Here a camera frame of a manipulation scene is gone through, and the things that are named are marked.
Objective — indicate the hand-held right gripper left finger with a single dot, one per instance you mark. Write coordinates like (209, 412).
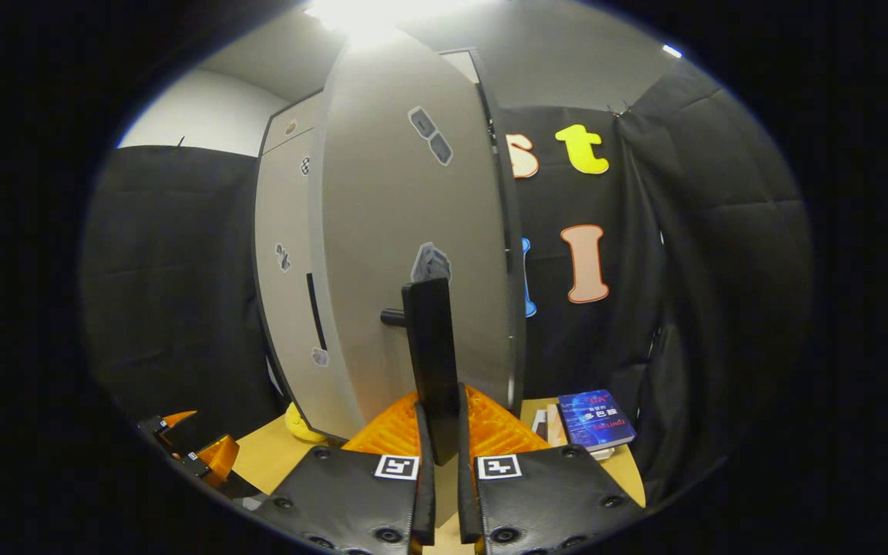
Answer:
(425, 493)

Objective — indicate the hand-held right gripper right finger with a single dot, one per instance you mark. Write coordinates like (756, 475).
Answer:
(465, 501)

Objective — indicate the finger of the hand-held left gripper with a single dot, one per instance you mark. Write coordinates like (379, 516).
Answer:
(220, 459)
(170, 428)

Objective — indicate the grey cabinet door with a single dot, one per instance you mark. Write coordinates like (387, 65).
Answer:
(382, 193)
(282, 308)

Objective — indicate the grey double-door shoe cabinet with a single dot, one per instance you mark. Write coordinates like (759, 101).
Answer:
(513, 216)

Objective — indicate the grey cabinet drawer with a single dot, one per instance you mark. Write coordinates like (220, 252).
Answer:
(294, 123)

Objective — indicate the yellow smiling plush toy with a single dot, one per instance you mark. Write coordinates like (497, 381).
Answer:
(301, 425)

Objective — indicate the black backdrop cloth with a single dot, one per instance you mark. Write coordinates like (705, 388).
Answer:
(174, 293)

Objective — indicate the blue book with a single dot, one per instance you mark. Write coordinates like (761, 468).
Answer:
(594, 420)

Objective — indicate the large ceiling light panel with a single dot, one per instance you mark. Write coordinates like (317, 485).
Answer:
(359, 15)

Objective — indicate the small ceiling light panel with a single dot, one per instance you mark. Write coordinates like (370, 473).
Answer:
(671, 51)

